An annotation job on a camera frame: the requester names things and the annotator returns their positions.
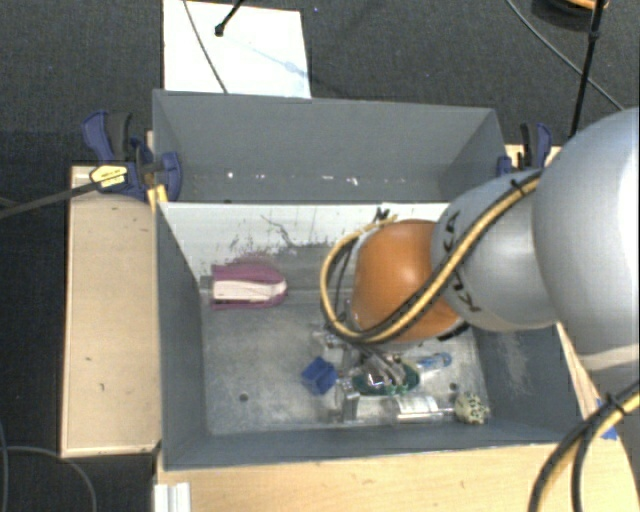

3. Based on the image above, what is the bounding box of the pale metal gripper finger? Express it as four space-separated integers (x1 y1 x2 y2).
313 328 351 363
340 380 362 424

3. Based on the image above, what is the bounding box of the blue plastic block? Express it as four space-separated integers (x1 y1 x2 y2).
300 355 339 397

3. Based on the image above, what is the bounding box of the dark green oval object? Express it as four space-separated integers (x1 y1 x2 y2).
351 362 422 399

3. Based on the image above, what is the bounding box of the pale spotted toy animal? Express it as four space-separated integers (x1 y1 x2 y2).
453 390 492 427

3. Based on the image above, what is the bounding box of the purple and white stapler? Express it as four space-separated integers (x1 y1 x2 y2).
199 262 289 312

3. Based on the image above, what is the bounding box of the grey metal bin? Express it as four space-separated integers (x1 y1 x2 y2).
151 88 584 471

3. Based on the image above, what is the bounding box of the pale wood board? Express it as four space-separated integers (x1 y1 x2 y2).
59 164 164 459

